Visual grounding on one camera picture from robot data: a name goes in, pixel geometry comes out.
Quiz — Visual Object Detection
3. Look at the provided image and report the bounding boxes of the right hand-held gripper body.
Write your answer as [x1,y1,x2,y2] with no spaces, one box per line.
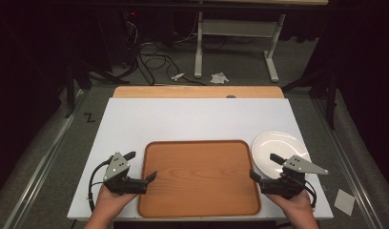
[259,155,330,200]

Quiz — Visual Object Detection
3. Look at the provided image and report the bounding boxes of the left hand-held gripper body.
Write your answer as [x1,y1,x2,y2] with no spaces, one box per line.
[102,151,150,196]

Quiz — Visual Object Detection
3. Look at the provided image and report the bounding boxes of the person's right hand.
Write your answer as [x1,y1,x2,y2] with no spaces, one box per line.
[266,189,315,221]

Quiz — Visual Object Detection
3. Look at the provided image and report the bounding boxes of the person's left hand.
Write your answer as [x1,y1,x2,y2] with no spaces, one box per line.
[92,183,138,221]

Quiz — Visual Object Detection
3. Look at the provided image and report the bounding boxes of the white plate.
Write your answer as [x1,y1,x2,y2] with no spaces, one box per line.
[251,130,312,180]

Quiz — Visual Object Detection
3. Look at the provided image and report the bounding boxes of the wooden tray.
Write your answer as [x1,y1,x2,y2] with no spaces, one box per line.
[137,139,262,219]

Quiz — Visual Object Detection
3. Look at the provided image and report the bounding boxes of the white paper sheet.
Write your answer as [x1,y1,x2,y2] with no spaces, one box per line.
[334,188,357,217]

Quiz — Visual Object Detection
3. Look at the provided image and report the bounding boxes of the white table board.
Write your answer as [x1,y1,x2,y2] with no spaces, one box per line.
[66,97,335,221]

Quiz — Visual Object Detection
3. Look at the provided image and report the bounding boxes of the black stand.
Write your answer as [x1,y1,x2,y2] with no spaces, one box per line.
[280,68,339,131]

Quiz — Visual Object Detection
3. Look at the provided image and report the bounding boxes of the crumpled white paper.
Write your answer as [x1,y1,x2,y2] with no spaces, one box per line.
[210,72,231,85]

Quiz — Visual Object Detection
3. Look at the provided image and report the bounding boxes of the white-framed desk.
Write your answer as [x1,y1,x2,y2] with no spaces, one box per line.
[192,0,330,83]

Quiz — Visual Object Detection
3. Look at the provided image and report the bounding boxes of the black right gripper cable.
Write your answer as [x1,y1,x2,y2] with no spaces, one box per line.
[301,179,318,209]

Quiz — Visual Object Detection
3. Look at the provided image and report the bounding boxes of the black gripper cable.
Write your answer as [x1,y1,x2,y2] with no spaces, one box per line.
[88,158,113,213]
[301,179,318,209]

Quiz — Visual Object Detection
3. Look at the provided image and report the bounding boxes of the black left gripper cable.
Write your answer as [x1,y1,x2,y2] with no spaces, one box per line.
[88,158,113,213]

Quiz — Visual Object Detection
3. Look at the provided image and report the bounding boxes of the metal floor rail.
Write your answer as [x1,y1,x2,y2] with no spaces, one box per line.
[311,98,387,229]
[3,89,89,229]

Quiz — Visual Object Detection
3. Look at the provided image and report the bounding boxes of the black floor cables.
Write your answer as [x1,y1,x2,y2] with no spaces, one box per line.
[119,12,210,87]

